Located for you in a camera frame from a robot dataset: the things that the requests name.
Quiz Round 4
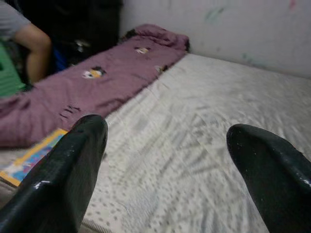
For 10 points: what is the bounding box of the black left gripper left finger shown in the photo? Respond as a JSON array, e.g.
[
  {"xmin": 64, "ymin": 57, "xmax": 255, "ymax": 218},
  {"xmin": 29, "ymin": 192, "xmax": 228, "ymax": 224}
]
[{"xmin": 0, "ymin": 114, "xmax": 109, "ymax": 233}]

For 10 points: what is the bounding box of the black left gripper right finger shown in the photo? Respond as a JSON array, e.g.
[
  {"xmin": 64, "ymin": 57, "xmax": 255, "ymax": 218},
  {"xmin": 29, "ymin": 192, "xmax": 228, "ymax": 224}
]
[{"xmin": 225, "ymin": 123, "xmax": 311, "ymax": 233}]

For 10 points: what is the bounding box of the yellow blue picture book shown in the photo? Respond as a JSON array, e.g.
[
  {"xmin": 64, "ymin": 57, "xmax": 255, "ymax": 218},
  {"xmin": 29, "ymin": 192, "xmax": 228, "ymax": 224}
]
[{"xmin": 0, "ymin": 128, "xmax": 70, "ymax": 188}]

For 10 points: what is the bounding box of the purple cartoon print blanket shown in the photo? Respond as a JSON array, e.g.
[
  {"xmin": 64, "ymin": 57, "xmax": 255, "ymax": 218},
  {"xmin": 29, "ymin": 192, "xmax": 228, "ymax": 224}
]
[{"xmin": 0, "ymin": 23, "xmax": 190, "ymax": 149}]

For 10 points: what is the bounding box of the white quilted mattress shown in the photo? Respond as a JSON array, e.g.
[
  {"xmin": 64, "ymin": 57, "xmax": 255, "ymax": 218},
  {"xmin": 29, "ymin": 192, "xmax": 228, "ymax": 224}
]
[{"xmin": 0, "ymin": 52, "xmax": 311, "ymax": 233}]

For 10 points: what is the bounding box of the green plastic stool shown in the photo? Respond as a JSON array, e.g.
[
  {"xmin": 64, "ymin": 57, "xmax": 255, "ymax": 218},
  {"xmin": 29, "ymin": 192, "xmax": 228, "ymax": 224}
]
[{"xmin": 0, "ymin": 40, "xmax": 27, "ymax": 98}]

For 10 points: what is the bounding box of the person in grey shorts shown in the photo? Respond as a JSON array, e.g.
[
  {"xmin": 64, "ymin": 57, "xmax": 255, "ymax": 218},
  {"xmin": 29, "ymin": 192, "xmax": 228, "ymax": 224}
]
[{"xmin": 0, "ymin": 0, "xmax": 53, "ymax": 84}]

